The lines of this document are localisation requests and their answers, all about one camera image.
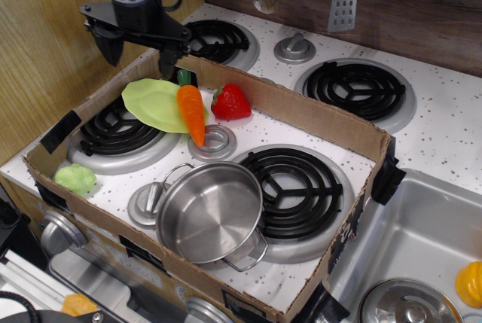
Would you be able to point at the yellow toy pepper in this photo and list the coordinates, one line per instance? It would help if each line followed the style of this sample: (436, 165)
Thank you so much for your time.
(468, 284)

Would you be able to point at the orange toy carrot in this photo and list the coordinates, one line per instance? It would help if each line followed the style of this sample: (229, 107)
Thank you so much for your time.
(191, 108)

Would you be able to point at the stainless steel pot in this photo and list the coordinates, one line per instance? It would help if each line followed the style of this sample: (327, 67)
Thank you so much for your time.
(213, 213)

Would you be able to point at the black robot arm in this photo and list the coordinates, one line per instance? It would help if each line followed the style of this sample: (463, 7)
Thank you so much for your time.
(141, 22)

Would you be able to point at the grey stove knob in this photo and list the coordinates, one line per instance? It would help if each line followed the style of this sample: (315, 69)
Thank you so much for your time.
(144, 204)
(220, 142)
(294, 50)

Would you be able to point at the grey oven front knob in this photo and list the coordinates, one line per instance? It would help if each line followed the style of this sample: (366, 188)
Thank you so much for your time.
(60, 234)

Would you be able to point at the back left black burner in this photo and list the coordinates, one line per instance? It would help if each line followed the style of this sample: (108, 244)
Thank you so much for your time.
(220, 41)

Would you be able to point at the front left black burner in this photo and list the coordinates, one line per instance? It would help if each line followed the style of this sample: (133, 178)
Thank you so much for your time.
(114, 142)

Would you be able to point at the grey lower oven knob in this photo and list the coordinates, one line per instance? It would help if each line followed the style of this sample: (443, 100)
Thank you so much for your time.
(201, 311)

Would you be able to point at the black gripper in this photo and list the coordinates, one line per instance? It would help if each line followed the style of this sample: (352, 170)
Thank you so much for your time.
(111, 24)

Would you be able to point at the green toy lettuce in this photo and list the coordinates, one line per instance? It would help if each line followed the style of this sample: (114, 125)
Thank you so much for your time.
(77, 178)

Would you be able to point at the light green toy plate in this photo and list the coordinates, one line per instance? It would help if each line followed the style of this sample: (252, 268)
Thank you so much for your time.
(153, 102)

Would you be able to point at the front right black burner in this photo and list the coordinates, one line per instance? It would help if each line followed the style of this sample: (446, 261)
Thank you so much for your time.
(305, 195)

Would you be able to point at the red toy strawberry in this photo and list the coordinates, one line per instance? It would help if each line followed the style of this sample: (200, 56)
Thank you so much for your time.
(229, 103)

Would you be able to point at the silver pot lid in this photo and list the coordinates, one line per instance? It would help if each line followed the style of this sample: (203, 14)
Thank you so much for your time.
(406, 300)

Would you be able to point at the grey back stove knob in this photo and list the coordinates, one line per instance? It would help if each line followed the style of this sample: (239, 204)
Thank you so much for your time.
(294, 50)

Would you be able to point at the grey oven knob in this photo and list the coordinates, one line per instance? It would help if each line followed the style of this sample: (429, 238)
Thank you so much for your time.
(60, 234)
(201, 311)

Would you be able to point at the orange toy food piece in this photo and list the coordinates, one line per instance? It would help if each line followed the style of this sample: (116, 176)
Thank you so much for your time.
(77, 304)

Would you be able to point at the brown cardboard fence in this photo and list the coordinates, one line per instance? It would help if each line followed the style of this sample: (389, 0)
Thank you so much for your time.
(267, 292)

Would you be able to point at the grey toy sink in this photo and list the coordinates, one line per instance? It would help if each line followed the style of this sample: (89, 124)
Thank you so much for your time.
(428, 231)

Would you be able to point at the hanging metal slotted spatula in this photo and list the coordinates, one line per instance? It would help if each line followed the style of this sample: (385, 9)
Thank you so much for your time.
(342, 16)

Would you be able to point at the grey centre stove knob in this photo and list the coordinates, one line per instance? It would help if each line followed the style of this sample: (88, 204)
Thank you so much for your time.
(220, 142)

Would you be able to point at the grey front stove knob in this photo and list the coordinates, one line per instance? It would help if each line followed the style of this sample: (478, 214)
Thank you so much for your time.
(144, 204)

